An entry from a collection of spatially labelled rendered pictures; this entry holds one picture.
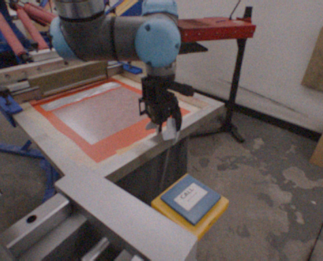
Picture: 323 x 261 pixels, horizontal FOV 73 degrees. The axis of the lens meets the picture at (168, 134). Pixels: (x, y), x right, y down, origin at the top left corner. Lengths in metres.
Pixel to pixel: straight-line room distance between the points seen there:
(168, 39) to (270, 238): 1.51
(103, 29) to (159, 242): 0.34
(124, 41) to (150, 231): 0.31
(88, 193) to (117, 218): 0.04
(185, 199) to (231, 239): 1.13
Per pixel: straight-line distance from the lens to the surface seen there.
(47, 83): 1.04
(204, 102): 0.86
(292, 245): 1.73
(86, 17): 0.40
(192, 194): 0.51
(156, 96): 0.54
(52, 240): 0.21
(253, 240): 1.65
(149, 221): 0.18
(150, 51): 0.38
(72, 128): 0.81
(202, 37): 1.71
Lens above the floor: 1.36
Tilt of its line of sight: 35 degrees down
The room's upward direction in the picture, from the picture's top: straight up
